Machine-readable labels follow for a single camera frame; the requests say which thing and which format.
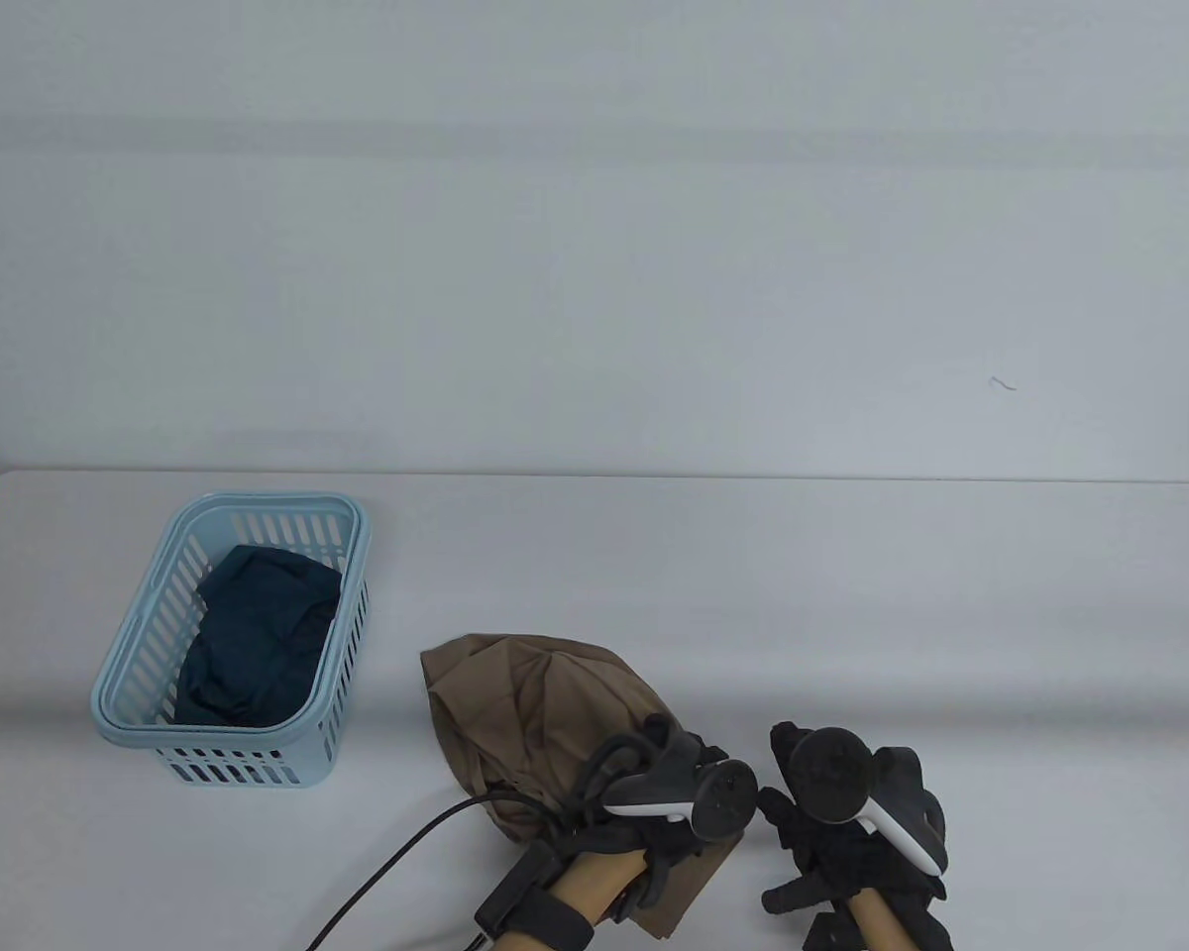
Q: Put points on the person's right hand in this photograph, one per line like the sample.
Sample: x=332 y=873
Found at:
x=832 y=852

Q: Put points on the person's left hand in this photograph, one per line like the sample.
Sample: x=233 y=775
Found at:
x=674 y=852

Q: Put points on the brown shorts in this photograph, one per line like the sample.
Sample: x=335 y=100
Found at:
x=515 y=713

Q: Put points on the dark teal shorts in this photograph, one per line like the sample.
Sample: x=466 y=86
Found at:
x=258 y=634

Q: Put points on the person's right forearm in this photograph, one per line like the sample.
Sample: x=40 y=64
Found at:
x=877 y=926

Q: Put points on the person's left forearm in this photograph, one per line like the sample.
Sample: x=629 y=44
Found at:
x=594 y=887

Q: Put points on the left white black controller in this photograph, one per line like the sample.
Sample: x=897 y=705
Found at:
x=694 y=792

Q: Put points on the white black controller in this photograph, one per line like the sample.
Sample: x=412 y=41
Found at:
x=694 y=792
x=837 y=778

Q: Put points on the right white black controller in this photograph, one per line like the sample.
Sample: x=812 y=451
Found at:
x=837 y=778

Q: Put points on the light blue plastic basket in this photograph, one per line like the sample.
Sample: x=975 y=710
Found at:
x=149 y=684

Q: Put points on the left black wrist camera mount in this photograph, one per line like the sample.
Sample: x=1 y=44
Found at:
x=530 y=906

